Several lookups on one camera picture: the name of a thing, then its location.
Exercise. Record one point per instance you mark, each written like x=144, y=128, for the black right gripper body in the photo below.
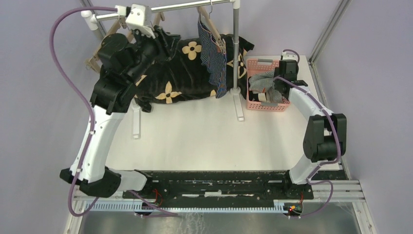
x=276, y=83

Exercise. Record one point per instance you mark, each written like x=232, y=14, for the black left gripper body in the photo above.
x=164, y=45

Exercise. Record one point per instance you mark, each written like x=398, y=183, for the beige hanger with striped underwear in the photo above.
x=160, y=17

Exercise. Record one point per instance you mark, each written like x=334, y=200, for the grey white striped underwear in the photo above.
x=264, y=83

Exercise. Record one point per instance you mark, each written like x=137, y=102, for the black underwear cream waistband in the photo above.
x=261, y=97

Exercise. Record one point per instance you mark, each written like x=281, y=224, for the navy striped underwear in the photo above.
x=213, y=57

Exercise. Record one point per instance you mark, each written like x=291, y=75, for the beige hanger with navy underwear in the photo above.
x=211, y=27

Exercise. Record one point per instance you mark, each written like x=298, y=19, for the beige clip hanger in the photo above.
x=126, y=30

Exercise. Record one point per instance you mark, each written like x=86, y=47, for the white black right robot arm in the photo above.
x=324, y=141

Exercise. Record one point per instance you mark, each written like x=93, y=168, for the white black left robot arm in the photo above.
x=123, y=64

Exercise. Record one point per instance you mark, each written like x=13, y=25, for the empty beige hanger far left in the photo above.
x=91, y=63

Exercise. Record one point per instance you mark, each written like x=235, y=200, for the black floral blanket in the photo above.
x=184, y=78

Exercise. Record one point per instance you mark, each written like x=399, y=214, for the pink plastic basket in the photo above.
x=260, y=65

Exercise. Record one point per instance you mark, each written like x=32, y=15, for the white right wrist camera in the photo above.
x=287, y=56

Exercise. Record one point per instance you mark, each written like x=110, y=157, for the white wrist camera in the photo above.
x=137, y=18
x=287, y=56

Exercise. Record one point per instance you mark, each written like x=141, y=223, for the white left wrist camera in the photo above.
x=137, y=18

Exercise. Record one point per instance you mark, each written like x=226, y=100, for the light blue cable duct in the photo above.
x=139, y=206

